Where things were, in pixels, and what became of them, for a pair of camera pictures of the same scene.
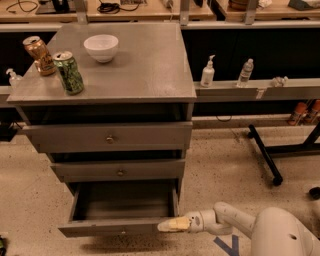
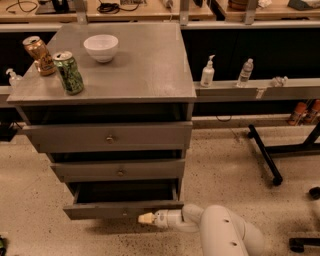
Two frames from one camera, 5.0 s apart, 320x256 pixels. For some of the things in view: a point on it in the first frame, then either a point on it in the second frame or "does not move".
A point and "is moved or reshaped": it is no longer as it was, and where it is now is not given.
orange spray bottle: (301, 109) does not move
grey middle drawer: (120, 170) does not move
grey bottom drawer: (120, 208) is moved or reshaped
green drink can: (69, 71) does not move
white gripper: (196, 221) → (160, 219)
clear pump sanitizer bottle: (15, 80) does not move
